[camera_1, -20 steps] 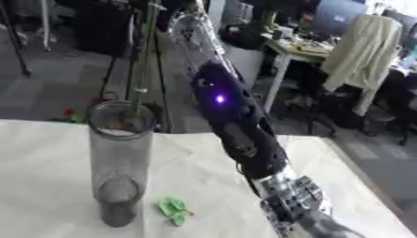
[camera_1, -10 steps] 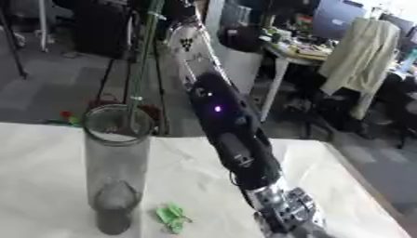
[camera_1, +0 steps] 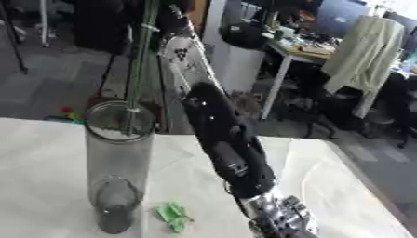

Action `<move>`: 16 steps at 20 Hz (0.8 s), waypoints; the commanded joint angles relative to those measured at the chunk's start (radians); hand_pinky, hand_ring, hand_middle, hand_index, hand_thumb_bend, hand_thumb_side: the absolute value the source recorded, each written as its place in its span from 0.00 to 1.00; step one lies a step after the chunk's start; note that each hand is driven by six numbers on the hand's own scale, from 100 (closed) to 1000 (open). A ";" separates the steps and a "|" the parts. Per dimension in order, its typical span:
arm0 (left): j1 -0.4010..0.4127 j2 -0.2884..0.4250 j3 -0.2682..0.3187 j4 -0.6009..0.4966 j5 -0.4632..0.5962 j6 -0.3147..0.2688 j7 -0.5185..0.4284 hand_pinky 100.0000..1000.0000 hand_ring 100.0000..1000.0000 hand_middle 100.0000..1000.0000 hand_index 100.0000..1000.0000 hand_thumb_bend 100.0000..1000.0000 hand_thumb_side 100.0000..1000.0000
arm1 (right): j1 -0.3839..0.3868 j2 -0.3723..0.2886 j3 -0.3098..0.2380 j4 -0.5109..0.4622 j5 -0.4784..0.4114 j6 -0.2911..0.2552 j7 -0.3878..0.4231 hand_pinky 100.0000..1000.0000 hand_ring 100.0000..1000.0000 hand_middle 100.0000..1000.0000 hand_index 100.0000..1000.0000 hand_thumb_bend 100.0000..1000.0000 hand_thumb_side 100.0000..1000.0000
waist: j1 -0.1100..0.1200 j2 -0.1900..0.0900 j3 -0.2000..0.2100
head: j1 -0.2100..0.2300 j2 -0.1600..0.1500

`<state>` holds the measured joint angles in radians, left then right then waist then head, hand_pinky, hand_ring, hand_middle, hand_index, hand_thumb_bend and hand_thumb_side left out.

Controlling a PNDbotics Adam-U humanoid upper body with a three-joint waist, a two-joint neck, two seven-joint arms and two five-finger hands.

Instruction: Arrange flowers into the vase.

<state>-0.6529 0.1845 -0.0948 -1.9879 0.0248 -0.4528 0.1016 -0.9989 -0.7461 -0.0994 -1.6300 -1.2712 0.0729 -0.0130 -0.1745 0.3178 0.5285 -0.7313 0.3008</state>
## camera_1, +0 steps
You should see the pale jacket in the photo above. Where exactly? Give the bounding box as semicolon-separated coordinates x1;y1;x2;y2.
320;14;408;119

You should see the black tripod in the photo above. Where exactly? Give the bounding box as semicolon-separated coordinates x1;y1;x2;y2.
0;0;30;75

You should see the white desk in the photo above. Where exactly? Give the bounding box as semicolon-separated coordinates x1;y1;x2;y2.
259;29;349;121

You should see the green leaf piece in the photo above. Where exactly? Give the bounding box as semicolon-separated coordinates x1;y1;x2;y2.
153;200;195;234

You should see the red and green toy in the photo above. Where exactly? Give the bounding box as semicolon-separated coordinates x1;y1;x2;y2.
44;106;88;125

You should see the black bag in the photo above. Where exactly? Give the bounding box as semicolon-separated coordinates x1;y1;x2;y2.
218;21;269;50

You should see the white cabinet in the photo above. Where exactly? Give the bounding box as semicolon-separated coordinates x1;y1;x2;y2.
208;0;267;94

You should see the black covered stand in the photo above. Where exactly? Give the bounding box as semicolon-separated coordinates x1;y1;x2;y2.
72;0;137;98

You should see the white pole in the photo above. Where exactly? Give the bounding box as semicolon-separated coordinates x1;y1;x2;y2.
37;0;56;48

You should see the black office chair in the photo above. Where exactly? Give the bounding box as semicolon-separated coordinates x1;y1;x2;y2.
301;73;417;149

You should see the clear glass cylinder vase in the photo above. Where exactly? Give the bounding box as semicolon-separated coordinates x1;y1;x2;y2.
81;100;158;235

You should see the green flower stem bundle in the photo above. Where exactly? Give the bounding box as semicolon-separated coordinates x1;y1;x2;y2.
122;0;163;136

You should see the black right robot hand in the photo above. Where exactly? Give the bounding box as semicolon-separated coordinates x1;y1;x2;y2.
181;81;279;200

